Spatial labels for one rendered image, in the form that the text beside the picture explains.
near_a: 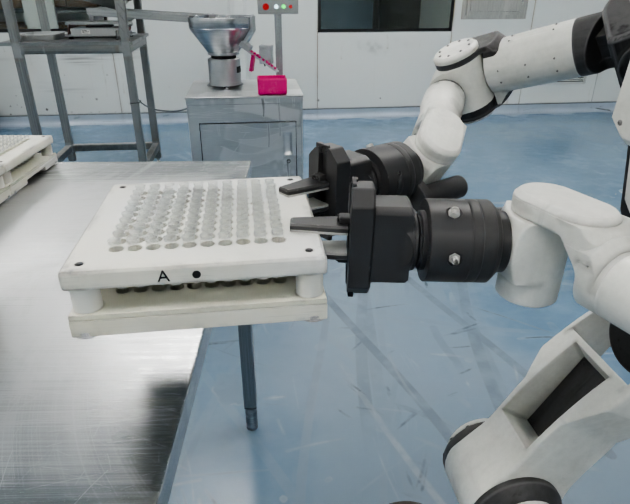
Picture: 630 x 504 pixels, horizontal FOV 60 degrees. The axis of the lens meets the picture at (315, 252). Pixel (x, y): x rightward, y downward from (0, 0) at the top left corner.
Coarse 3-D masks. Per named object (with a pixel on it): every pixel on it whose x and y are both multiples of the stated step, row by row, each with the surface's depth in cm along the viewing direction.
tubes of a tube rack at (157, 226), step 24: (168, 192) 65; (192, 192) 64; (216, 192) 64; (240, 192) 64; (144, 216) 58; (192, 216) 58; (216, 216) 60; (240, 216) 58; (264, 216) 59; (144, 240) 55
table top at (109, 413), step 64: (64, 192) 121; (0, 256) 93; (64, 256) 93; (0, 320) 75; (64, 320) 75; (0, 384) 63; (64, 384) 63; (128, 384) 63; (192, 384) 65; (0, 448) 55; (64, 448) 55; (128, 448) 55
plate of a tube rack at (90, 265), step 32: (128, 192) 67; (96, 224) 58; (288, 224) 58; (96, 256) 51; (128, 256) 51; (160, 256) 51; (192, 256) 51; (224, 256) 51; (256, 256) 51; (288, 256) 51; (320, 256) 51; (64, 288) 49; (96, 288) 50
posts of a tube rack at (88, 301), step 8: (296, 280) 53; (304, 280) 52; (312, 280) 52; (320, 280) 53; (296, 288) 54; (304, 288) 53; (312, 288) 53; (320, 288) 53; (72, 296) 50; (80, 296) 50; (88, 296) 50; (96, 296) 51; (304, 296) 53; (312, 296) 53; (72, 304) 51; (80, 304) 50; (88, 304) 50; (96, 304) 51; (80, 312) 51; (88, 312) 51
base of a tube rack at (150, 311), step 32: (224, 288) 55; (256, 288) 55; (288, 288) 55; (96, 320) 51; (128, 320) 51; (160, 320) 52; (192, 320) 52; (224, 320) 53; (256, 320) 53; (288, 320) 54
